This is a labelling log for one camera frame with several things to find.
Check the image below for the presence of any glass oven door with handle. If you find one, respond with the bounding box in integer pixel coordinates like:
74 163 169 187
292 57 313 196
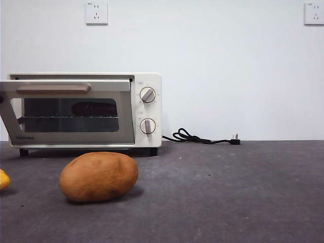
0 78 135 146

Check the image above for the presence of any purple eggplant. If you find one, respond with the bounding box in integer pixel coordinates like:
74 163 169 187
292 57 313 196
71 102 116 116

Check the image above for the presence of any oven timer knob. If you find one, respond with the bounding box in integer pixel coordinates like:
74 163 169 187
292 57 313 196
139 118 156 137

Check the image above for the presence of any oven temperature knob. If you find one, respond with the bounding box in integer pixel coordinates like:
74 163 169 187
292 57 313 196
139 87 156 104

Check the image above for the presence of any cream Toshiba toaster oven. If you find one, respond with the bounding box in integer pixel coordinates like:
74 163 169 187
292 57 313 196
8 72 162 157

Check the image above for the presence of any brown potato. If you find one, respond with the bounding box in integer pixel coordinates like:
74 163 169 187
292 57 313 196
59 151 139 203

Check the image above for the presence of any yellow fruit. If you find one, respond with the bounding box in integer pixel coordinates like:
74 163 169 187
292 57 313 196
0 169 11 190

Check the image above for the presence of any black power cable with plug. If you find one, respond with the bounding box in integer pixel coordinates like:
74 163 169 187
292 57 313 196
161 128 241 146

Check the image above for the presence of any wire oven rack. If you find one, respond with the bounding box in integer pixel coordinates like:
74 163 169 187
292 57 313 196
19 115 119 119

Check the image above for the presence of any white wall socket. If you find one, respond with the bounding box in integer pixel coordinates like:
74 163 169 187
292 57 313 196
304 3 324 26
86 2 109 26

